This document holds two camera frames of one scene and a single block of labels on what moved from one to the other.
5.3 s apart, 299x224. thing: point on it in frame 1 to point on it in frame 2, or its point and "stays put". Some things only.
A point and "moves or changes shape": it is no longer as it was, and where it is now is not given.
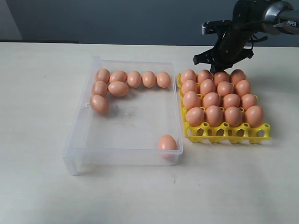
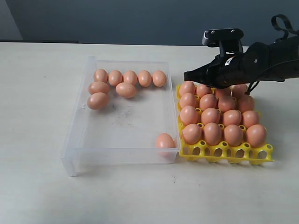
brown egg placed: [254, 115] to [256, 135]
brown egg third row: [211, 99] to [210, 115]
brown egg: [207, 86] to [208, 101]
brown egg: [231, 100] to [231, 117]
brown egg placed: [204, 74] moves or changes shape
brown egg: [225, 87] to [225, 103]
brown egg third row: [233, 115] to [233, 135]
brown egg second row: [248, 100] to [250, 118]
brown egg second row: [195, 116] to [191, 133]
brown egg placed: [188, 74] moves or changes shape
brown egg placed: [219, 76] moves or changes shape
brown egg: [191, 99] to [188, 115]
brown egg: [188, 85] to [188, 99]
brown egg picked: [236, 75] moves or changes shape
